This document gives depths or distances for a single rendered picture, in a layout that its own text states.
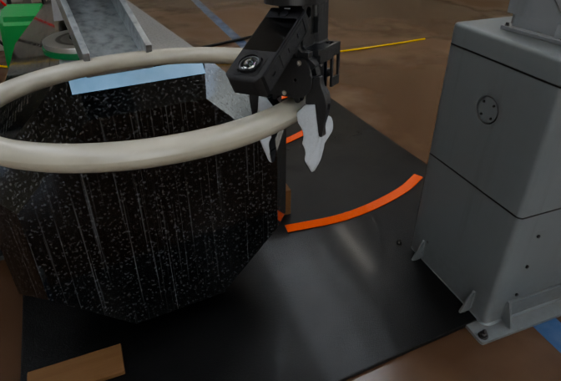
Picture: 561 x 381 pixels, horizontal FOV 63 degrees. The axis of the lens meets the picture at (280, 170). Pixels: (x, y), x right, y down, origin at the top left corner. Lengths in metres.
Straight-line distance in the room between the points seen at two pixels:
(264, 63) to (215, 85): 0.73
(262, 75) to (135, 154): 0.15
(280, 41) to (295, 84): 0.07
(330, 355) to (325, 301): 0.21
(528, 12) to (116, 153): 1.14
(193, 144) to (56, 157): 0.13
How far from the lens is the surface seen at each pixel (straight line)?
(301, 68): 0.52
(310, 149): 0.56
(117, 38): 1.02
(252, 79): 0.46
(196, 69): 1.18
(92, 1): 1.16
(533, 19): 1.38
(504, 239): 1.44
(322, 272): 1.67
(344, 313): 1.55
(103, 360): 1.50
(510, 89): 1.32
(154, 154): 0.47
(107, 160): 0.48
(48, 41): 1.33
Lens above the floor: 1.17
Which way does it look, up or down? 31 degrees down
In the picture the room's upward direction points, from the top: straight up
